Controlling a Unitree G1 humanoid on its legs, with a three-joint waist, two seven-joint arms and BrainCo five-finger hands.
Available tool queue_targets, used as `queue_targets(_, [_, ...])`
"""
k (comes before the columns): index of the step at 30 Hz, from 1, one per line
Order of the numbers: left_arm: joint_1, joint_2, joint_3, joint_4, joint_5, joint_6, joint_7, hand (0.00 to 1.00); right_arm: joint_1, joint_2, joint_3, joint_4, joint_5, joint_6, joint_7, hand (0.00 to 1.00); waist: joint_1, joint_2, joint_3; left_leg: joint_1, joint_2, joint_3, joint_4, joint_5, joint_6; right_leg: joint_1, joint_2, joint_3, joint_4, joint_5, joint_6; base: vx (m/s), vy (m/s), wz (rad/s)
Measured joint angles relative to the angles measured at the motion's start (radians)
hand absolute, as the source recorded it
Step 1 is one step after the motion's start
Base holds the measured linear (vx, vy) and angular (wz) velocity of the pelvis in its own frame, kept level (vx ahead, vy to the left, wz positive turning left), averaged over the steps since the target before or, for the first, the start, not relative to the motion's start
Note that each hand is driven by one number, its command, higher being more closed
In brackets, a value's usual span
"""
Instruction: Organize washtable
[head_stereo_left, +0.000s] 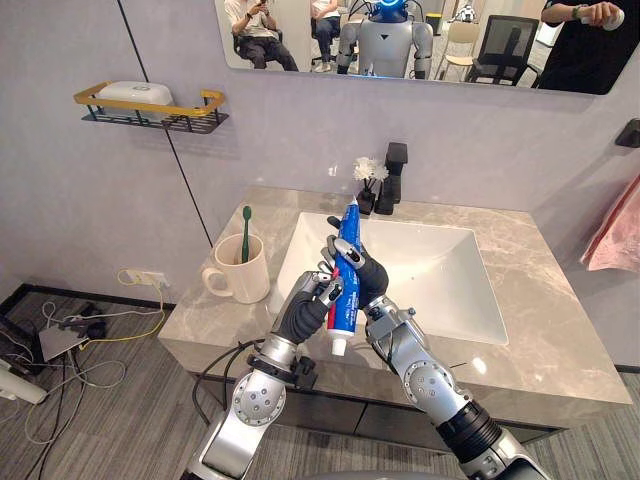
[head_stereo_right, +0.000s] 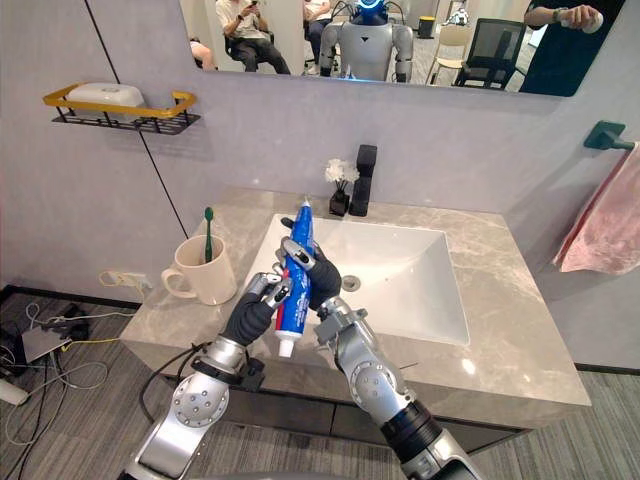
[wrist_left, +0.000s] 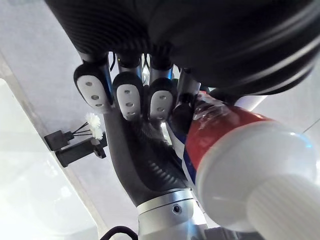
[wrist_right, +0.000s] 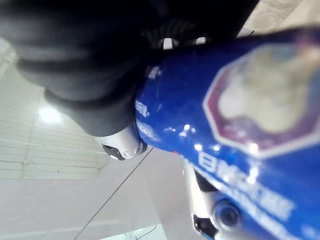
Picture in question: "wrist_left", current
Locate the white flower reed diffuser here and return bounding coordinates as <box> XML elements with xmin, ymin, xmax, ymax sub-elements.
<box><xmin>71</xmin><ymin>112</ymin><xmax>104</xmax><ymax>141</ymax></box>

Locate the black basin faucet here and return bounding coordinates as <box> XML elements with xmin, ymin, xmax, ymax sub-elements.
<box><xmin>44</xmin><ymin>129</ymin><xmax>108</xmax><ymax>168</ymax></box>

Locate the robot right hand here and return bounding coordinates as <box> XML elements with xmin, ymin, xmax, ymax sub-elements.
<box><xmin>104</xmin><ymin>109</ymin><xmax>195</xmax><ymax>208</ymax></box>

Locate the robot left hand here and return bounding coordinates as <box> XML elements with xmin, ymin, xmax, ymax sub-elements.
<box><xmin>43</xmin><ymin>0</ymin><xmax>320</xmax><ymax>133</ymax></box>

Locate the red blue toothpaste tube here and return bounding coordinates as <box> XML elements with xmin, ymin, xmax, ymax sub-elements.
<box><xmin>167</xmin><ymin>91</ymin><xmax>320</xmax><ymax>240</ymax></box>

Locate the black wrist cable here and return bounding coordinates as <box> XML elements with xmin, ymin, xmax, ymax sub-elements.
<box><xmin>99</xmin><ymin>226</ymin><xmax>140</xmax><ymax>240</ymax></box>

